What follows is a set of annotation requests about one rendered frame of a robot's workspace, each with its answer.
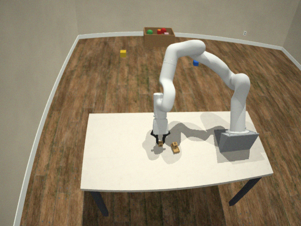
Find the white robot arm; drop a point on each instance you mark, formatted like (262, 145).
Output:
(240, 83)

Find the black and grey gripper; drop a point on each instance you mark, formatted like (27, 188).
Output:
(160, 127)

